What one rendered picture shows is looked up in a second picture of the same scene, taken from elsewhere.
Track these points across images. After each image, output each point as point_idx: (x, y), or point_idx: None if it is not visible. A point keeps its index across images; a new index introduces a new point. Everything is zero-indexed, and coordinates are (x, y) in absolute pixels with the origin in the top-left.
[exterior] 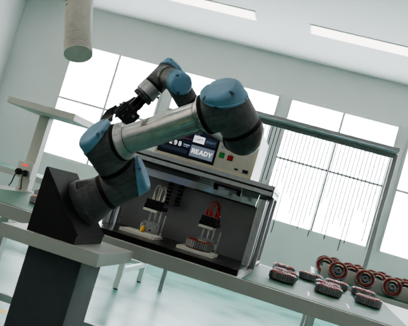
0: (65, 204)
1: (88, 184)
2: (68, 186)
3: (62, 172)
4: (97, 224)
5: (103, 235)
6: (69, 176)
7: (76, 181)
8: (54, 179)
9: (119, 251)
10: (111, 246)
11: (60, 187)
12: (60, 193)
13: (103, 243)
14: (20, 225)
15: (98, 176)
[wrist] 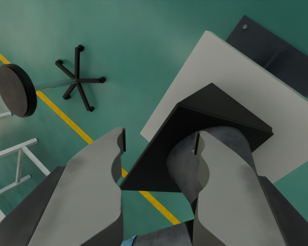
0: (171, 191)
1: (186, 198)
2: (166, 165)
3: (143, 162)
4: (253, 136)
5: (272, 134)
6: (161, 147)
7: (171, 174)
8: (139, 188)
9: (287, 170)
10: (295, 126)
11: (154, 185)
12: (158, 189)
13: (286, 113)
14: (157, 126)
15: (193, 213)
